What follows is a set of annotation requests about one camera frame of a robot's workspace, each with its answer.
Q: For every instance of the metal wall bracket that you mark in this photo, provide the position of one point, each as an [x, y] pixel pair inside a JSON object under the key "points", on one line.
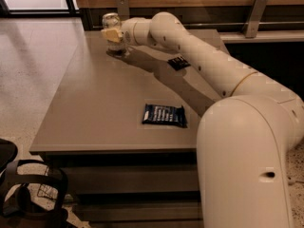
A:
{"points": [[251, 25], [123, 8]]}

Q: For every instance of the black snack bar wrapper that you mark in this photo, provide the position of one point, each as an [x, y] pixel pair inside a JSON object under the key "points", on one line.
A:
{"points": [[178, 63]]}

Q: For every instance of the black office chair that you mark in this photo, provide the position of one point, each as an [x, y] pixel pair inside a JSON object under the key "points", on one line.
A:
{"points": [[17, 210]]}

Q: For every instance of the black wire basket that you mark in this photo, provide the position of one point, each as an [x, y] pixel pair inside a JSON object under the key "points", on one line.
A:
{"points": [[46, 191]]}

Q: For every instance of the left metal wall bracket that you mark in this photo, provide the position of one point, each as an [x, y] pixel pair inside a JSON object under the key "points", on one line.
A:
{"points": [[123, 8]]}

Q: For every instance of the dark blue snack packet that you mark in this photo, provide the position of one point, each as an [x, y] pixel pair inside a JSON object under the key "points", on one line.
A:
{"points": [[164, 115]]}

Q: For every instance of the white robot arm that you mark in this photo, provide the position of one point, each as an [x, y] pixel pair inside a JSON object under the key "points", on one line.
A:
{"points": [[242, 139]]}

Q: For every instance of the grey wall shelf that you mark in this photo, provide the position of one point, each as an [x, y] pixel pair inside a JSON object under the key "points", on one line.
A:
{"points": [[274, 36]]}

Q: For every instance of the grey drawer cabinet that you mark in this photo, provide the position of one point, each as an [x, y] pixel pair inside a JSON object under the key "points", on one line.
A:
{"points": [[95, 119]]}

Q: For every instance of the upper grey drawer front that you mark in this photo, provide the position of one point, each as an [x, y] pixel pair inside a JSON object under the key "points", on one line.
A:
{"points": [[132, 179]]}

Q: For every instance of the white green 7up can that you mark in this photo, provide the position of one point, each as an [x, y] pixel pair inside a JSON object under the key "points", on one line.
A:
{"points": [[110, 21]]}

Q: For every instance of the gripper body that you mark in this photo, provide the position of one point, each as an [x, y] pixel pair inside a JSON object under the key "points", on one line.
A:
{"points": [[127, 33]]}

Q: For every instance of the grey drawer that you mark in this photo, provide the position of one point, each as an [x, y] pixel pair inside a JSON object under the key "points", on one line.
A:
{"points": [[132, 179], [139, 211]]}

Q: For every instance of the right metal wall bracket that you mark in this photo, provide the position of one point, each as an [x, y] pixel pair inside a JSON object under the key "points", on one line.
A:
{"points": [[251, 25]]}

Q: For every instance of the lower grey drawer front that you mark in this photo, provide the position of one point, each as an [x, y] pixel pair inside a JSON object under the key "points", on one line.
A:
{"points": [[139, 211]]}

